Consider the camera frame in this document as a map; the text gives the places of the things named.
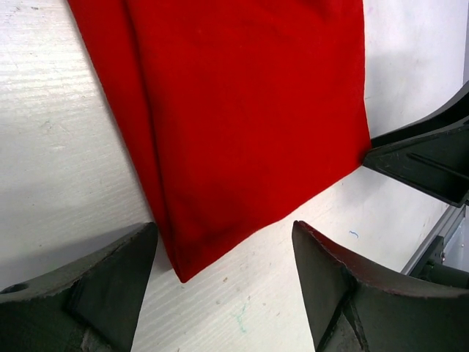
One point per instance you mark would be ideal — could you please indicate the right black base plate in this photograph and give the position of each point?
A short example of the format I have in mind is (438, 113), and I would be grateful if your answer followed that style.
(430, 267)

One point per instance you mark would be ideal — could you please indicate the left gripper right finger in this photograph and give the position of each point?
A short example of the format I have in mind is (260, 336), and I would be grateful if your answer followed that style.
(355, 304)

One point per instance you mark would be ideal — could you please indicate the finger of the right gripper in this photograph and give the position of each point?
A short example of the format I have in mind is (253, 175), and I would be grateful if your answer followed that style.
(451, 112)
(436, 164)

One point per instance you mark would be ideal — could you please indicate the red t shirt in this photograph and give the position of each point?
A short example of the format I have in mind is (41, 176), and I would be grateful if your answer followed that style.
(234, 113)

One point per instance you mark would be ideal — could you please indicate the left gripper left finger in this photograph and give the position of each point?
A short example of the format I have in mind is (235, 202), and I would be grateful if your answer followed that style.
(90, 304)

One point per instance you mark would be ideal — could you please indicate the aluminium mounting rail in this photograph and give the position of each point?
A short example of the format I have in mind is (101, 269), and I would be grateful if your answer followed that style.
(448, 216)

